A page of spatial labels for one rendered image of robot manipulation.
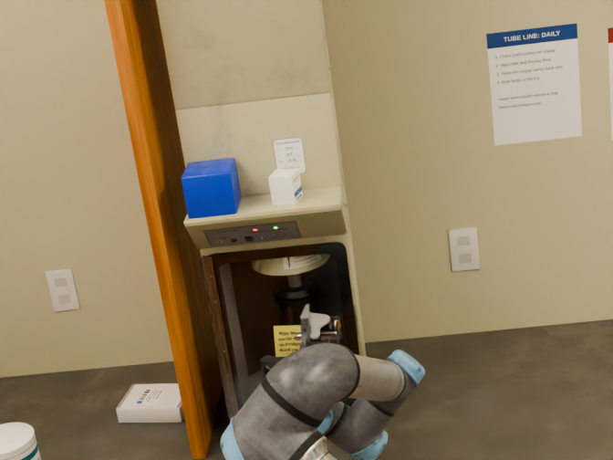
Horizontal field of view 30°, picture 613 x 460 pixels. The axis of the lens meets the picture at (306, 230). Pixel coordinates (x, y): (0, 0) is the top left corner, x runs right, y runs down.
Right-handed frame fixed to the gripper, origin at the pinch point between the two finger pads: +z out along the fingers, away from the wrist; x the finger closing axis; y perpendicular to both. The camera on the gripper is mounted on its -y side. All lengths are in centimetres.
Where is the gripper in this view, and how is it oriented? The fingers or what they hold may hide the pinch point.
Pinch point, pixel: (308, 336)
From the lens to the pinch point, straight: 245.9
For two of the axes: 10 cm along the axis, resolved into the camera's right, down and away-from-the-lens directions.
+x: -1.3, -9.3, -3.6
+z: 0.5, -3.6, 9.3
